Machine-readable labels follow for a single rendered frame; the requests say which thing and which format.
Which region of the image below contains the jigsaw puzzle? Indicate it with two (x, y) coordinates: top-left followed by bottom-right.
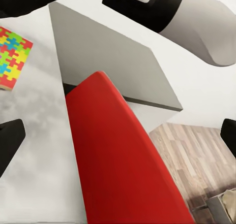
(0, 27), (34, 91)

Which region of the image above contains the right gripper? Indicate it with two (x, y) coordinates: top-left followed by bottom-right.
(0, 0), (46, 19)

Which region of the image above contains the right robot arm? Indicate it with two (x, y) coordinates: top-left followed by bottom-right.
(0, 0), (236, 67)

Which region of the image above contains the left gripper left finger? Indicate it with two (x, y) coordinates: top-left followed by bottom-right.
(0, 119), (26, 177)

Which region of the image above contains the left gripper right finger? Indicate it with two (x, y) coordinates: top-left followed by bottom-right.
(220, 119), (236, 158)

